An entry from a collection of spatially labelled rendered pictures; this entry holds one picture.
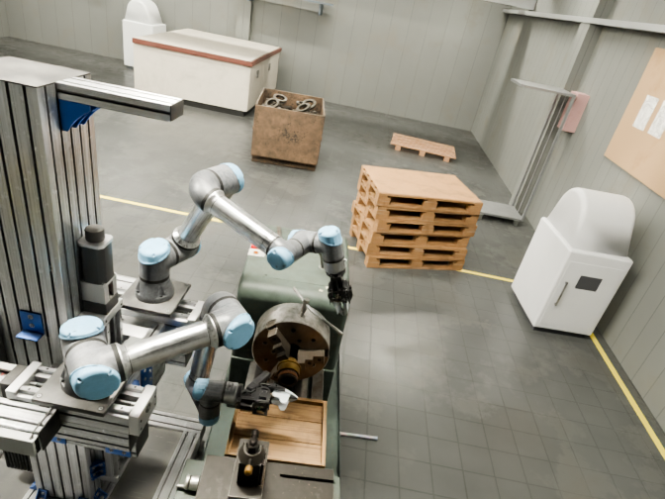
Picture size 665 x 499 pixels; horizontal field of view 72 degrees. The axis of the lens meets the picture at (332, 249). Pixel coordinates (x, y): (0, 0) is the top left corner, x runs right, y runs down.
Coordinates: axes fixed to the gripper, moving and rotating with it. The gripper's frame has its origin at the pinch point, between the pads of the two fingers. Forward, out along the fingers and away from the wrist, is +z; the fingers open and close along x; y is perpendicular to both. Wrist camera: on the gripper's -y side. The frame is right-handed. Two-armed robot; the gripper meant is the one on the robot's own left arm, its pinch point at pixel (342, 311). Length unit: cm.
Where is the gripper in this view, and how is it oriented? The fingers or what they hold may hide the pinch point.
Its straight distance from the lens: 172.9
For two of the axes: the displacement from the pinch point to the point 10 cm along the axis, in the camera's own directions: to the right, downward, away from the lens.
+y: -0.1, 4.9, -8.7
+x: 9.9, -1.2, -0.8
